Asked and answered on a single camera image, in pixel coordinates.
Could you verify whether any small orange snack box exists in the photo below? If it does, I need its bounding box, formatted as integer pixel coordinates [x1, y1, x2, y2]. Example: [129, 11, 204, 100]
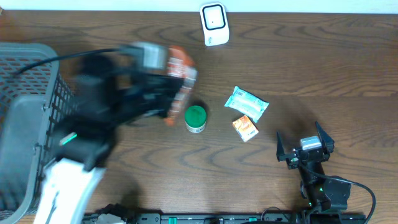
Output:
[232, 115, 259, 142]

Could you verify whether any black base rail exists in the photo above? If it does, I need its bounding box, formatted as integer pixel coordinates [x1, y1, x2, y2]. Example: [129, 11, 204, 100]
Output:
[82, 212, 367, 224]

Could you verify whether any red Top chocolate bar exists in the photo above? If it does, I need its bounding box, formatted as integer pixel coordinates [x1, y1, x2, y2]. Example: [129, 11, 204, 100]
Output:
[164, 45, 197, 126]

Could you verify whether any white barcode scanner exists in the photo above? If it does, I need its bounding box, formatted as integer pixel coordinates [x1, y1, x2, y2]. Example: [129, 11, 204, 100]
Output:
[200, 2, 229, 47]

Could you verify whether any green lid jar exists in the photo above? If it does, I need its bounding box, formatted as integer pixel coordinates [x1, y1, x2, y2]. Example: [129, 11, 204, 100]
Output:
[185, 105, 207, 133]

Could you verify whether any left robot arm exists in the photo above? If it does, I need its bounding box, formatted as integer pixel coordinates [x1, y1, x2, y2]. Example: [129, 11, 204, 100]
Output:
[34, 54, 185, 223]

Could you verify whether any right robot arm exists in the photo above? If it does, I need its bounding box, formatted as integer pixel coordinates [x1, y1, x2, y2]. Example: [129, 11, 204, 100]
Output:
[276, 123, 351, 223]

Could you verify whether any grey plastic basket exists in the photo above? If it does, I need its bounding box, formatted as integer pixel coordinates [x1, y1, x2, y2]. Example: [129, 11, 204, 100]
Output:
[1, 42, 74, 223]

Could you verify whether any light blue wipes packet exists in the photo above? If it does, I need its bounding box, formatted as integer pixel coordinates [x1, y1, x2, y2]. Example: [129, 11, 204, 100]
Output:
[224, 86, 269, 123]

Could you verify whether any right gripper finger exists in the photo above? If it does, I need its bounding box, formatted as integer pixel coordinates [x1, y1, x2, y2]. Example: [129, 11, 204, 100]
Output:
[276, 132, 286, 162]
[315, 121, 335, 153]

